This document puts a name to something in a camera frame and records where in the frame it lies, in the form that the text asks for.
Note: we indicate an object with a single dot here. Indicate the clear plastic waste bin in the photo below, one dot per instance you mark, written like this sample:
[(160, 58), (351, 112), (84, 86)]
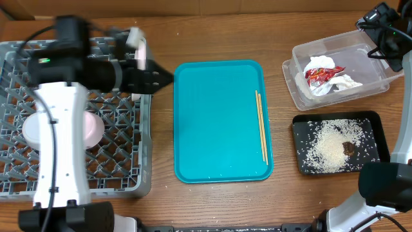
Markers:
[(348, 50)]

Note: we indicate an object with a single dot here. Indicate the white rice pile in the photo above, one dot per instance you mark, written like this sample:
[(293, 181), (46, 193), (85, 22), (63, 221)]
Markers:
[(319, 150)]

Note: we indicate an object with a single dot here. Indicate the large white plate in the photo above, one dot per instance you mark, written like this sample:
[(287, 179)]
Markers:
[(140, 56)]

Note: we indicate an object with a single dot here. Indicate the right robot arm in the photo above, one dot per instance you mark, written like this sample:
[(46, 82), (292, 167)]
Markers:
[(384, 188)]

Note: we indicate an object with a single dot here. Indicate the red snack wrapper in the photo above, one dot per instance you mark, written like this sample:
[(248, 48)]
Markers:
[(318, 76)]

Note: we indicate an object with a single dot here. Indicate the teal serving tray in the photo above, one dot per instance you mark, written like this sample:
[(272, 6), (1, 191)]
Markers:
[(215, 122)]

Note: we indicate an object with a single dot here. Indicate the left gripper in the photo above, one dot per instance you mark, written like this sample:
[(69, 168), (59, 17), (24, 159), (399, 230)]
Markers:
[(146, 85)]

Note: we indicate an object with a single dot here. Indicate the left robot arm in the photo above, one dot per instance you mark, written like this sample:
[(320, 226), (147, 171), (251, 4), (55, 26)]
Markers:
[(61, 75)]

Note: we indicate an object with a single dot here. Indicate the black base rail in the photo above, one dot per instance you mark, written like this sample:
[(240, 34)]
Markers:
[(293, 227)]

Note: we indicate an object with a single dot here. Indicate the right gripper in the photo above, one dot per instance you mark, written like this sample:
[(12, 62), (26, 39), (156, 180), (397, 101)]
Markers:
[(373, 16)]

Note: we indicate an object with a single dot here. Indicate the grey-white bowl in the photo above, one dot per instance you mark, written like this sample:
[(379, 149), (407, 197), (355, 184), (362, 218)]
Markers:
[(30, 131)]

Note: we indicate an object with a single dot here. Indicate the brown food scrap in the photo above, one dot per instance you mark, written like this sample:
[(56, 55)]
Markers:
[(349, 149)]

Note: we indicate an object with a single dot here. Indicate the small pink plate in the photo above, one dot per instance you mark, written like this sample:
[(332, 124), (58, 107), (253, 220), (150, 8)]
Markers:
[(93, 129)]

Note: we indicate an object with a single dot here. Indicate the grey dishwasher rack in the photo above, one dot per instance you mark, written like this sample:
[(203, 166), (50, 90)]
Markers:
[(119, 165)]

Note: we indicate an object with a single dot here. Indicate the white napkin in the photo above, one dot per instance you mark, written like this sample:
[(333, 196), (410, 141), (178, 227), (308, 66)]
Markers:
[(343, 82), (319, 62)]

